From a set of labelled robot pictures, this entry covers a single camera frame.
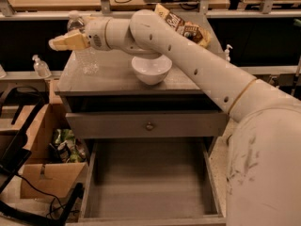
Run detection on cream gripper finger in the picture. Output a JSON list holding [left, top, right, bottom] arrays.
[[49, 29, 90, 51]]

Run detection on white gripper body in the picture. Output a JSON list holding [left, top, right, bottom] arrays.
[[85, 17, 110, 51]]

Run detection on clear plastic water bottle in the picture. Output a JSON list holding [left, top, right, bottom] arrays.
[[67, 10, 99, 75]]

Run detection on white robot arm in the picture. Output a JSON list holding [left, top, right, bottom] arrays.
[[49, 9, 301, 226]]

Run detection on clear sanitizer pump bottle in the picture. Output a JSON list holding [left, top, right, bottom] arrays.
[[32, 55, 52, 78]]

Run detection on grey wooden drawer cabinet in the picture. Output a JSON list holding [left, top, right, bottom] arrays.
[[55, 10, 234, 226]]

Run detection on grey middle drawer front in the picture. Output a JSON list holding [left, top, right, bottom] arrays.
[[66, 112, 229, 139]]

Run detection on round brass drawer knob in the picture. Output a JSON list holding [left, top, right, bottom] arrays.
[[146, 121, 154, 131]]

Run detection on small white pump bottle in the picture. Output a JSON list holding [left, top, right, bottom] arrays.
[[224, 44, 233, 62]]

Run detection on open grey bottom drawer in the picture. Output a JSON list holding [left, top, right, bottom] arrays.
[[68, 137, 226, 226]]

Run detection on white ceramic bowl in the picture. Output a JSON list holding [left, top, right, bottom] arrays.
[[132, 56, 172, 86]]

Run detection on yellow brown chip bag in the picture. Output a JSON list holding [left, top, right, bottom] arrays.
[[154, 4, 211, 48]]

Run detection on green snack bags in box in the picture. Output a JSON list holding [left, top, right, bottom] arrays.
[[48, 129, 87, 163]]

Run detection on brown cardboard box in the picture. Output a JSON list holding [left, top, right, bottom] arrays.
[[8, 89, 87, 199]]

